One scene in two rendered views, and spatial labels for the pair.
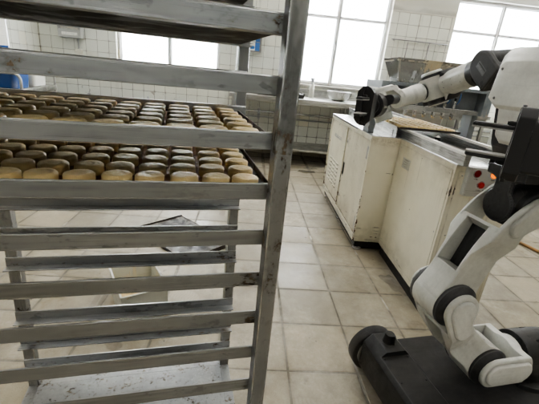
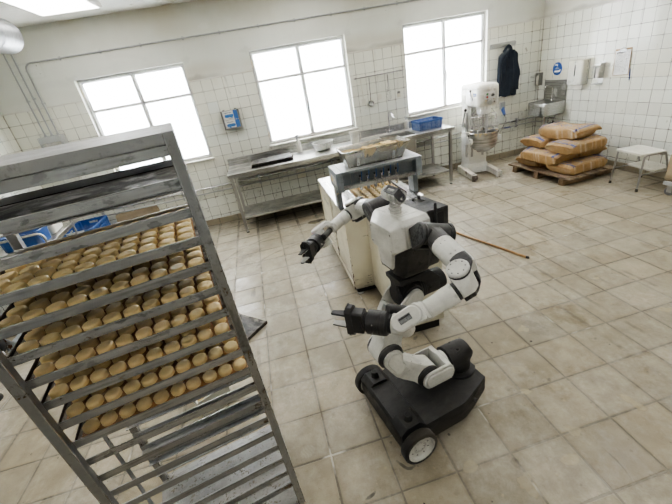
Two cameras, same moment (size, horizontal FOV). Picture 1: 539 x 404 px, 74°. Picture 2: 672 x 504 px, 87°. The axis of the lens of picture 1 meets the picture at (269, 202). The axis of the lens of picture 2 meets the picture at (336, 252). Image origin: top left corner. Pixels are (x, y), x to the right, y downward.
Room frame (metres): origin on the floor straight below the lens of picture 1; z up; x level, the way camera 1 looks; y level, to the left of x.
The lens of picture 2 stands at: (-0.44, -0.32, 1.88)
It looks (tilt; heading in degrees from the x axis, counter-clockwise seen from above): 26 degrees down; 356
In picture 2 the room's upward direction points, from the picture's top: 11 degrees counter-clockwise
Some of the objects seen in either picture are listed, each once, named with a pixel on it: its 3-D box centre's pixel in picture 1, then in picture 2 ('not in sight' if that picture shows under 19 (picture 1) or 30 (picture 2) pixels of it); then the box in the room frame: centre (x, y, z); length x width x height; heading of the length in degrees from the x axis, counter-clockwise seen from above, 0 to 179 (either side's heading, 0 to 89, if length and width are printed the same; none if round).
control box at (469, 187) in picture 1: (489, 183); not in sight; (1.63, -1.02, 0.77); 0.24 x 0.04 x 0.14; 94
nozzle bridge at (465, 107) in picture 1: (421, 111); (375, 180); (2.50, -0.96, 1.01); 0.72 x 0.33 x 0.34; 94
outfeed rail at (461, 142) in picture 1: (429, 130); not in sight; (2.62, -1.10, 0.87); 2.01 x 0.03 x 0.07; 4
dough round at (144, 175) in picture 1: (149, 179); (193, 383); (0.60, 0.22, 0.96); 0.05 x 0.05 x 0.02
